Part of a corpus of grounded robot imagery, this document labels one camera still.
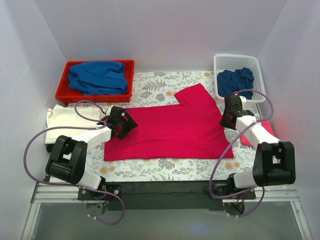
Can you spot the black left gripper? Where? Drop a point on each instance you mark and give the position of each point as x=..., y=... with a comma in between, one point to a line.
x=129, y=125

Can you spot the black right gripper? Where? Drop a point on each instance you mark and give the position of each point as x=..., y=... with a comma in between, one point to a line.
x=227, y=122

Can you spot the crimson red t shirt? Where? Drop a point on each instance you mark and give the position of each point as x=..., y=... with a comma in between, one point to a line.
x=188, y=130

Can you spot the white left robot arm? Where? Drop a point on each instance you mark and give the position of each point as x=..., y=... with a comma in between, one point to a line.
x=67, y=161

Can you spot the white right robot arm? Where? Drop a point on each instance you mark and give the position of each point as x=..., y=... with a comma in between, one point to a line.
x=274, y=162

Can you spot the navy blue t shirt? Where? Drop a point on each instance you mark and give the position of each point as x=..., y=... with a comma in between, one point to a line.
x=229, y=82

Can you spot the folded pink t shirt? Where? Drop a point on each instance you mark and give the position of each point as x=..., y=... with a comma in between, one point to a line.
x=266, y=124

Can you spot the white plastic laundry basket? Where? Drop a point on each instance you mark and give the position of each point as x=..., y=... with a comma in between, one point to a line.
x=232, y=62

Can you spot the folded royal blue t shirt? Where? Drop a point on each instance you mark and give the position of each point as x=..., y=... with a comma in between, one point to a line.
x=95, y=78

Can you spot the folded white t shirt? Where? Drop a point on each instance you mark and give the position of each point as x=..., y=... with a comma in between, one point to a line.
x=61, y=116

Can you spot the red plastic tray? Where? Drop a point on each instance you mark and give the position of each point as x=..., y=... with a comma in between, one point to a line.
x=67, y=96

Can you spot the folded black t shirt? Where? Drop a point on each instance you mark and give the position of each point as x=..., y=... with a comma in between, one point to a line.
x=49, y=147

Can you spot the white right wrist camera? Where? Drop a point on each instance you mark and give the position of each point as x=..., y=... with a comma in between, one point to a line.
x=243, y=100

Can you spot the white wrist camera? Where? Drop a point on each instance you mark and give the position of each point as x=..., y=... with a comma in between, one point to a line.
x=106, y=111
x=243, y=100

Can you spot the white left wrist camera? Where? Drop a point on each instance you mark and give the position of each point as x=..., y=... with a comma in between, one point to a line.
x=106, y=111

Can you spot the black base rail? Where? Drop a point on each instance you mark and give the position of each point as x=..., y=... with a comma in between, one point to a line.
x=161, y=195

